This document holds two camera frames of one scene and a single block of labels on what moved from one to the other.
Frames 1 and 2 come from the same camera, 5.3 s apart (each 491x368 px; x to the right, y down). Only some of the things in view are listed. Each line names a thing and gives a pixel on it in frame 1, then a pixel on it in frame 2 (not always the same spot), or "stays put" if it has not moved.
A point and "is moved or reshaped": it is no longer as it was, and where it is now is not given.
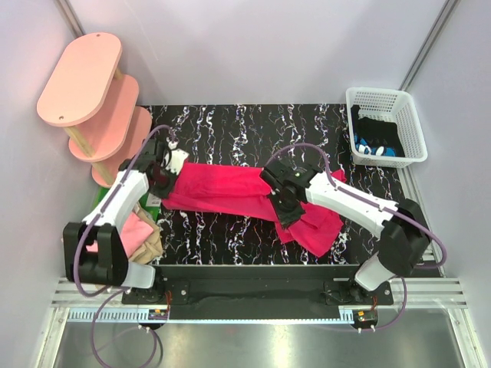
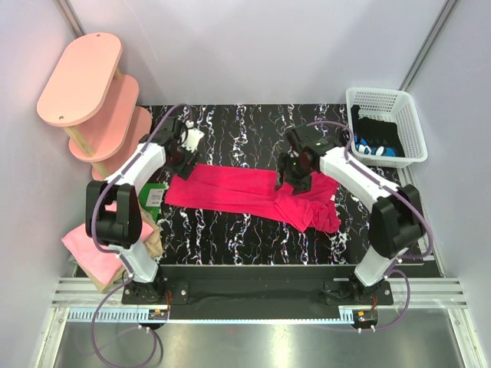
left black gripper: [165, 192] -> [185, 169]
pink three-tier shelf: [100, 110] stays put
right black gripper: [287, 219] -> [299, 185]
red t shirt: [242, 191] is moved or reshaped
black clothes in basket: [377, 133] stays put
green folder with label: [149, 201] stays put
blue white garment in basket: [361, 146] stays put
